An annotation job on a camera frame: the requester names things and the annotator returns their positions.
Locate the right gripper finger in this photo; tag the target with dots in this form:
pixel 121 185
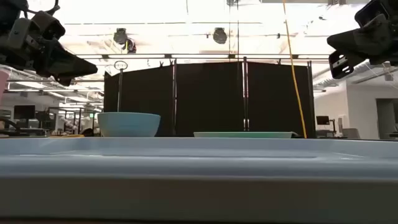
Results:
pixel 363 40
pixel 342 63

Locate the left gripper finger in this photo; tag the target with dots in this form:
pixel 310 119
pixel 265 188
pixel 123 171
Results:
pixel 62 63
pixel 65 81

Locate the blue ribbed bowl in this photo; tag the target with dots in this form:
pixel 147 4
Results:
pixel 129 124

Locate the teal deep plate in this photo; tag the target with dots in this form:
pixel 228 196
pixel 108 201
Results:
pixel 245 134

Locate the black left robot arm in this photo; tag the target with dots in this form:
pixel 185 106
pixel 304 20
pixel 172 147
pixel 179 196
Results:
pixel 9 12

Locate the blue plastic serving tray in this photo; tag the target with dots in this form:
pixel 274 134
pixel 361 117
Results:
pixel 199 186

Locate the black equipment rack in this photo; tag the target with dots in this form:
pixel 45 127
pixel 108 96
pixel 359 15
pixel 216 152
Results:
pixel 71 121

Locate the black computer monitor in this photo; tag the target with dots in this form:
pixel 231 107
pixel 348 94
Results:
pixel 24 112
pixel 322 120

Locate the round sign on pole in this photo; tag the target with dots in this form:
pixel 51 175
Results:
pixel 120 65

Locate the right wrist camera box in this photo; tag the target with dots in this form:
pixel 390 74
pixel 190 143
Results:
pixel 371 12

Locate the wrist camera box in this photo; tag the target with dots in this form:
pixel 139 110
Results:
pixel 371 12
pixel 49 26

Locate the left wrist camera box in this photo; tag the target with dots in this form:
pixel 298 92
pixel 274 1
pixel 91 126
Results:
pixel 49 26

